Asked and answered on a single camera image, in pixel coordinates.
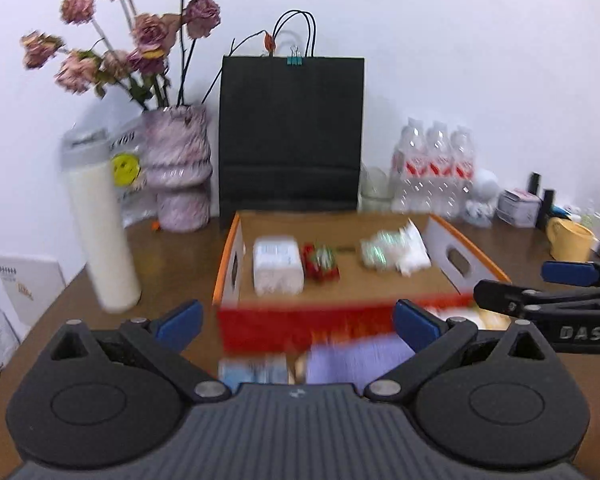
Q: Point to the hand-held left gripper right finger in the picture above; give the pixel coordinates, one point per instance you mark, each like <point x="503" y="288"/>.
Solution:
<point x="415" y="325"/>

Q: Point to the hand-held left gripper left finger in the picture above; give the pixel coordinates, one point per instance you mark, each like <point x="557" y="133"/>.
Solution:
<point x="180" y="322"/>

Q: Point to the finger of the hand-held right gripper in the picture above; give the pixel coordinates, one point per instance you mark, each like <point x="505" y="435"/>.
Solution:
<point x="500" y="295"/>
<point x="570" y="272"/>

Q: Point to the pale yellow packet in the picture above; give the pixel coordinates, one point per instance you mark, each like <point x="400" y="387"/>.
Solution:
<point x="492" y="321"/>

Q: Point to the purple white packet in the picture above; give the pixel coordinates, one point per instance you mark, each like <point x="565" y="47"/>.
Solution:
<point x="350" y="362"/>

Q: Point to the red cardboard box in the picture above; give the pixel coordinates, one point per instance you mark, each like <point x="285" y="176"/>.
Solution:
<point x="330" y="320"/>

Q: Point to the blue packet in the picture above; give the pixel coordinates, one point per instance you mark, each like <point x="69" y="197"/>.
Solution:
<point x="252" y="370"/>

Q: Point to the brown wooden desktop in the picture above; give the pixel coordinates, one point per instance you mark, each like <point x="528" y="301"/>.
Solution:
<point x="180" y="265"/>

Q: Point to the yellow mug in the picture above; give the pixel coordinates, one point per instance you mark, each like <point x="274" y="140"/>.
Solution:
<point x="570" y="240"/>

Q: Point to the clear small bottle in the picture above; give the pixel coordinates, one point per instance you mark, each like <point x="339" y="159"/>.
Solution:
<point x="594" y="215"/>

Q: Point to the black cosmetic bottle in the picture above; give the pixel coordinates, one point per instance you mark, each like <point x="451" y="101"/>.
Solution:
<point x="546" y="210"/>
<point x="535" y="182"/>

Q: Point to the silver tin box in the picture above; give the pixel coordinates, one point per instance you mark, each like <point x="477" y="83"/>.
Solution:
<point x="519" y="207"/>

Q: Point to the white round toy figure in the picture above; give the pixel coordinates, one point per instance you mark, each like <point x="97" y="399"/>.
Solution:
<point x="482" y="190"/>

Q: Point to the red snack packet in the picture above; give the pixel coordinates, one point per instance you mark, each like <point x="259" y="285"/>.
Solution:
<point x="321" y="262"/>

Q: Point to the white wipes packet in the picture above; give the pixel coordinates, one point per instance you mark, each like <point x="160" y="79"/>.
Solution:
<point x="278" y="265"/>

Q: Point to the white thermos bottle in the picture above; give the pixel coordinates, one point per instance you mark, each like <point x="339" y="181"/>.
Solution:
<point x="105" y="235"/>

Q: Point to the clear red label water bottle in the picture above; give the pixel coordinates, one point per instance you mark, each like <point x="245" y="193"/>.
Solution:
<point x="438" y="172"/>
<point x="410" y="170"/>
<point x="462" y="175"/>

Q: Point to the clear plastic container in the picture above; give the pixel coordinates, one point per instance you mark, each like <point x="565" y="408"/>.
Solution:
<point x="376" y="190"/>

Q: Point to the pink textured vase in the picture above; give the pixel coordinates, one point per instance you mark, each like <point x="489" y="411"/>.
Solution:
<point x="177" y="170"/>

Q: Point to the white flat carton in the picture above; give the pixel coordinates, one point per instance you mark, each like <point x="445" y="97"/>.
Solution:
<point x="27" y="290"/>

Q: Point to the clear smiley plastic bag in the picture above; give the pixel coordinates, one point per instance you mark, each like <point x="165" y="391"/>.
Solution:
<point x="126" y="170"/>

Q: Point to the black paper bag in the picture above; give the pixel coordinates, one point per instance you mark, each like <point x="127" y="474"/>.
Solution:
<point x="290" y="135"/>

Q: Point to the teal binder clip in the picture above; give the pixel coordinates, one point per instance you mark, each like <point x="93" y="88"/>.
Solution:
<point x="295" y="61"/>

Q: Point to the dried pink flower bouquet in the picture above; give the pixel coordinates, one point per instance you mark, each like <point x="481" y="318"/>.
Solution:
<point x="150" y="30"/>

